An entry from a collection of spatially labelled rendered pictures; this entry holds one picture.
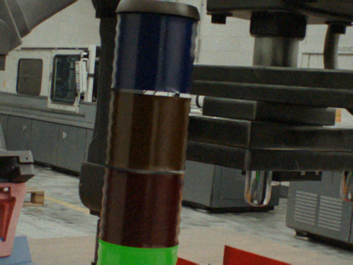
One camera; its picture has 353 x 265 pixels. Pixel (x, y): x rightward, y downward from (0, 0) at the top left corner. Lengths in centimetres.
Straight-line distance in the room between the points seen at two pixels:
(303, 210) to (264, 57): 606
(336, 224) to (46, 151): 506
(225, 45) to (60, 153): 268
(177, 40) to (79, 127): 934
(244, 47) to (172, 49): 991
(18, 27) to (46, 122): 957
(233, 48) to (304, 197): 415
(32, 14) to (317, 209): 577
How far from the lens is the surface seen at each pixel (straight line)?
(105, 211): 35
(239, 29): 1037
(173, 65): 34
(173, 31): 34
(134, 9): 34
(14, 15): 88
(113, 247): 35
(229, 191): 770
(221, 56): 1058
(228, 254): 104
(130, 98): 34
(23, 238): 84
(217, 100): 61
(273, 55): 62
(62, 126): 1004
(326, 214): 650
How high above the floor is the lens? 116
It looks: 3 degrees down
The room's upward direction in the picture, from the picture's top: 5 degrees clockwise
